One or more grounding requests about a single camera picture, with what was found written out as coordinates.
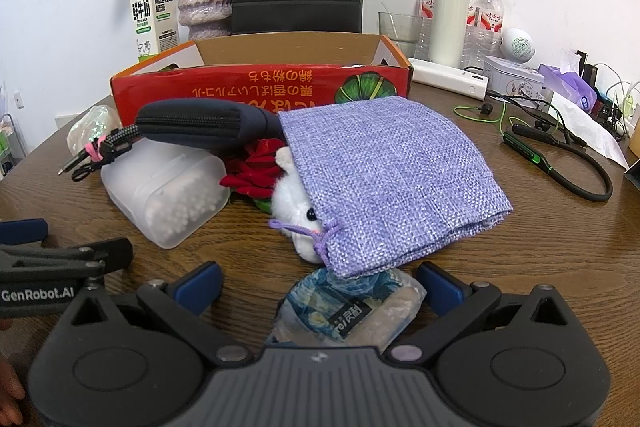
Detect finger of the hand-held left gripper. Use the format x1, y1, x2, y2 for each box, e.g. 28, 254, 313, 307
0, 238, 134, 280
0, 218, 49, 249

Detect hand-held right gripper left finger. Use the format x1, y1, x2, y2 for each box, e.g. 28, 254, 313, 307
65, 261, 249, 369

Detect black phone stand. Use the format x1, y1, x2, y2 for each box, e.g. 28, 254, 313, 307
575, 50, 598, 82

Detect person's left hand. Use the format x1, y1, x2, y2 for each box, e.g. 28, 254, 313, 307
0, 353, 27, 426

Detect black cable bundle pink tie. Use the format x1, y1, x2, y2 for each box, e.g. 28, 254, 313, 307
57, 124, 143, 182

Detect translucent plastic cotton swab box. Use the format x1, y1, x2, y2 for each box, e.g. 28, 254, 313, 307
100, 141, 231, 250

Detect white round speaker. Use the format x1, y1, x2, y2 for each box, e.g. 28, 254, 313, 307
501, 27, 537, 62

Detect white milk carton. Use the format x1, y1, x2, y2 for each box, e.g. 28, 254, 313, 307
130, 0, 180, 64

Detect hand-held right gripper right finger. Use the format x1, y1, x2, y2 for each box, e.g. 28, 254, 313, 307
385, 261, 563, 365

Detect clear glass cup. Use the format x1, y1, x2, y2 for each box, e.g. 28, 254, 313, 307
378, 11, 425, 44

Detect starry print clear packet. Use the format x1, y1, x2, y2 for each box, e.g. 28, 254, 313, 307
265, 268, 428, 348

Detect white paper sheet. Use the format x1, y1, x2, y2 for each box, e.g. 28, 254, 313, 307
547, 92, 630, 168

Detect black charging cable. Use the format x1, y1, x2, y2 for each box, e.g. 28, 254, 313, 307
462, 67, 588, 146

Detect white power bank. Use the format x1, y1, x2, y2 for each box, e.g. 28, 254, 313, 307
407, 58, 491, 100

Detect white thermos flask grey lid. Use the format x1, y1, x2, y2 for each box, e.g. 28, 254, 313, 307
428, 0, 472, 68

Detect red cardboard box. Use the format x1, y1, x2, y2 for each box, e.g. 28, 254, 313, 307
110, 33, 413, 128

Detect clear water bottle red label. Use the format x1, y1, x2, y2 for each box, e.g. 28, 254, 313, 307
462, 0, 503, 70
415, 0, 438, 60

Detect white plush toy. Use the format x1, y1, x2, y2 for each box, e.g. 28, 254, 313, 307
270, 147, 326, 264

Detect grey printed tin box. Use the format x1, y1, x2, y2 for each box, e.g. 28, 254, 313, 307
483, 55, 546, 98

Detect navy zip pouch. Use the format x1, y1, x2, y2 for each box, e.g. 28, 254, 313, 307
136, 98, 286, 154

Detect red artificial rose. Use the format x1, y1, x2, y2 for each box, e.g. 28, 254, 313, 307
220, 138, 291, 214

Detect purple tissue pack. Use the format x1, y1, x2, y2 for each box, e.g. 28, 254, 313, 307
539, 63, 598, 112

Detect purple burlap drawstring pouch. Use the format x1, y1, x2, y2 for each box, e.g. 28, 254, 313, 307
268, 96, 515, 279

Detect tangle of charger cables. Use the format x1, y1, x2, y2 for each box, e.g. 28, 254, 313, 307
596, 64, 640, 141

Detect iridescent crinkled wrapper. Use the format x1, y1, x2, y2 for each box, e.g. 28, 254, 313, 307
67, 105, 123, 156

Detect black green neckband earphones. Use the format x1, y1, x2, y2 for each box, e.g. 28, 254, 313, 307
454, 103, 613, 202

